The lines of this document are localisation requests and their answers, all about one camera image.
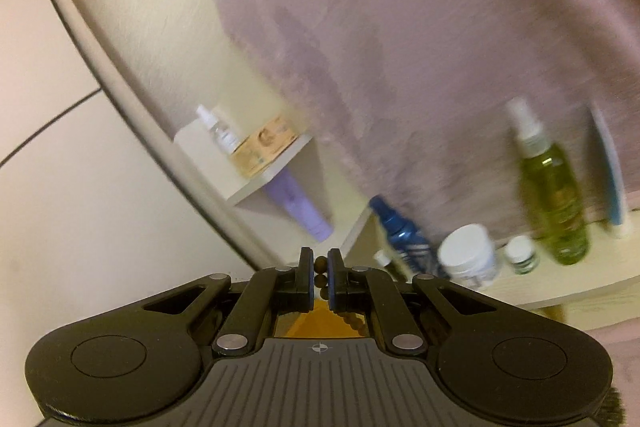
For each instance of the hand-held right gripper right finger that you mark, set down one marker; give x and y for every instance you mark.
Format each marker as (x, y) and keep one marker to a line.
(336, 277)

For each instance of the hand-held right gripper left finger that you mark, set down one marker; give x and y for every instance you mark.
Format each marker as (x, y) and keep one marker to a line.
(305, 272)

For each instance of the orange ribbed plastic tray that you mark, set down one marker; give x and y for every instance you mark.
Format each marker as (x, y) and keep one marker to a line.
(320, 326)

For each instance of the white and green lip balm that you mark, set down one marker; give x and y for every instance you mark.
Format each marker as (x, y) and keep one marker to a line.
(386, 261)

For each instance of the purple cosmetic tube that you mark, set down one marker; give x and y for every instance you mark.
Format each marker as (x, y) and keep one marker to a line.
(299, 206)

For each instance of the blue spray bottle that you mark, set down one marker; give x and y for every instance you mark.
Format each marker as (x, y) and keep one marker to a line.
(407, 243)

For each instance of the white shelf unit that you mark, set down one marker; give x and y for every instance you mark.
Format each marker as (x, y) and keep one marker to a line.
(310, 167)

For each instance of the tan cardboard box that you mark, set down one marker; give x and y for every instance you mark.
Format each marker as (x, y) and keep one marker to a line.
(265, 148)

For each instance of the white cream jar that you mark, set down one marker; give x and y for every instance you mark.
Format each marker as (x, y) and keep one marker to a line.
(470, 258)

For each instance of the clear dropper bottle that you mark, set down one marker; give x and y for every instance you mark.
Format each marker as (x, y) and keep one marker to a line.
(220, 133)

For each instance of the small green jar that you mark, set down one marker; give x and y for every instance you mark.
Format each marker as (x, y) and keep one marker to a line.
(522, 255)

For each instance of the green oil spray bottle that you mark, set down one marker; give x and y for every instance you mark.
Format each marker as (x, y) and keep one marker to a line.
(550, 197)

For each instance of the pink fuzzy blanket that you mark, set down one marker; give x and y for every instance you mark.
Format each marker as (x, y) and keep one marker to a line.
(425, 57)

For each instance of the pink mat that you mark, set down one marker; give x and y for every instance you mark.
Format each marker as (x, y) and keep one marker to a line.
(617, 349)

